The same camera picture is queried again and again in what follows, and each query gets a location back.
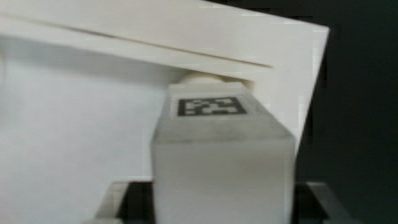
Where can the white table leg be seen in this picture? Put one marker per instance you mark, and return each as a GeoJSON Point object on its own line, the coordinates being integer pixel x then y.
{"type": "Point", "coordinates": [223, 154]}

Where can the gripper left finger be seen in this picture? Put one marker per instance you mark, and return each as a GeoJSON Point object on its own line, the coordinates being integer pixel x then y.
{"type": "Point", "coordinates": [127, 207]}

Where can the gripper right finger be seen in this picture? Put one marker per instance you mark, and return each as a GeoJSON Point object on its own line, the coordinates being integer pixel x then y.
{"type": "Point", "coordinates": [317, 206]}

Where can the white square tabletop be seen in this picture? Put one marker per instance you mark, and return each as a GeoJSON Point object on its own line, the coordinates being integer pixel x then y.
{"type": "Point", "coordinates": [93, 55]}

